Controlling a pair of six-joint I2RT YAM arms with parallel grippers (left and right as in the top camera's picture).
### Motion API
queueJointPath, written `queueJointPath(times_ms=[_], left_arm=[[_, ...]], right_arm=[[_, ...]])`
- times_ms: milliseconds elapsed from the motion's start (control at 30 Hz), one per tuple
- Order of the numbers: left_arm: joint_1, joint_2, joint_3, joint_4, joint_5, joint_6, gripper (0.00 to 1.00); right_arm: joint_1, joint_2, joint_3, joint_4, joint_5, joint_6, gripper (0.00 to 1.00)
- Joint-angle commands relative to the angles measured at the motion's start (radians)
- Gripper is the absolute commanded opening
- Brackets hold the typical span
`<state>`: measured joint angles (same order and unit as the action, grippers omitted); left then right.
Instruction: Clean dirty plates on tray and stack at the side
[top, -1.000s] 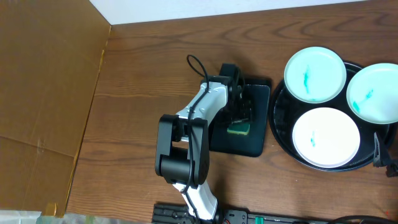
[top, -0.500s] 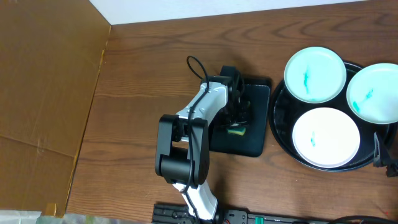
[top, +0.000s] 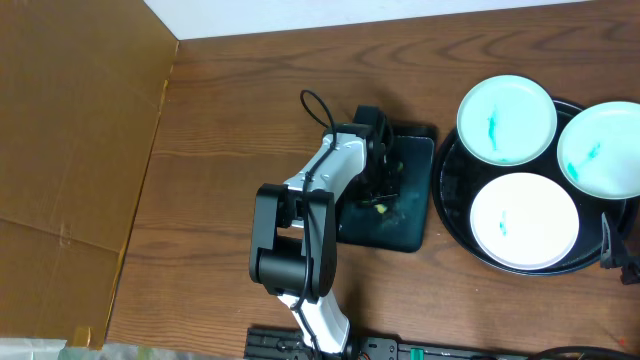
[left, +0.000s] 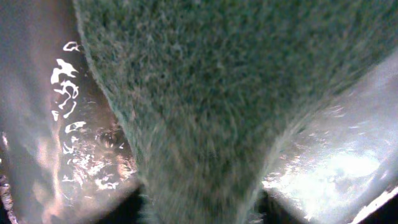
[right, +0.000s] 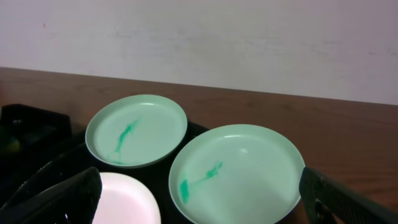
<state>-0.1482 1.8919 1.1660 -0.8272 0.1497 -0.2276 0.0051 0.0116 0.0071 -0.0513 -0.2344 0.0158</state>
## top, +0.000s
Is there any green scouring sponge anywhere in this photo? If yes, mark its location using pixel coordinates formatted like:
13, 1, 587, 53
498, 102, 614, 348
360, 160, 405, 215

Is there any white plate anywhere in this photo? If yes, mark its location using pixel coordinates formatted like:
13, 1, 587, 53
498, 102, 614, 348
469, 173, 580, 270

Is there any brown cardboard panel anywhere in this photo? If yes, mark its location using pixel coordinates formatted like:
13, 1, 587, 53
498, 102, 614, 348
1, 0, 178, 348

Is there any mint green plate right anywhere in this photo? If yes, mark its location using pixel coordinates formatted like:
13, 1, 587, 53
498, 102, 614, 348
557, 101, 639, 200

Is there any mint green plate left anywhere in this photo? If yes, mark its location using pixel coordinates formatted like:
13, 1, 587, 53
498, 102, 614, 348
456, 75, 558, 166

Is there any mint green plate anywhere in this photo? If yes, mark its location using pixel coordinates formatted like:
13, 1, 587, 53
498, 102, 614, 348
557, 101, 639, 200
456, 75, 558, 166

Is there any black rectangular water tray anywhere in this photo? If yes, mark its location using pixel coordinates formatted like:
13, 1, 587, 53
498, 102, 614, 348
337, 124, 437, 253

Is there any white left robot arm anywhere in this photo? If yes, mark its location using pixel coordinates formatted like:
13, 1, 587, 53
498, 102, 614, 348
249, 123, 394, 356

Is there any black round tray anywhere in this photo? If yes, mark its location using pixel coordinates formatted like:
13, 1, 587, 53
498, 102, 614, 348
431, 130, 639, 276

